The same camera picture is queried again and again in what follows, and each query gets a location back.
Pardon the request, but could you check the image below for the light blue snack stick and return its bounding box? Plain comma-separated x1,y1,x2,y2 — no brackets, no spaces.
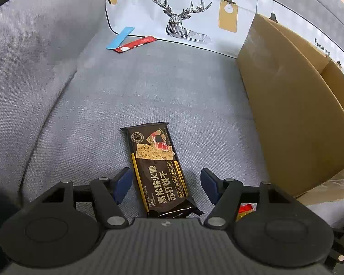
106,27,134,50

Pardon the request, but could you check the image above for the brown cardboard box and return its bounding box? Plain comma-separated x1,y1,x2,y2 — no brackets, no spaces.
237,14,344,205

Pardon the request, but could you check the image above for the red yellow snack packet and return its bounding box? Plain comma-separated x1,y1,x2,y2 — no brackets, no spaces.
236,204,256,222

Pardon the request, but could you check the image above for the red snack stick packet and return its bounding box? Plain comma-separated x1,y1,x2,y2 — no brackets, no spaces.
114,36,157,53

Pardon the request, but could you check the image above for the grey deer print sofa cover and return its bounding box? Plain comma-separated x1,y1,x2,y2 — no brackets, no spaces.
0,0,344,225

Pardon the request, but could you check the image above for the black cracker packet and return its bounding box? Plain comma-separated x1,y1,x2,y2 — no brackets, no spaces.
120,122,203,219

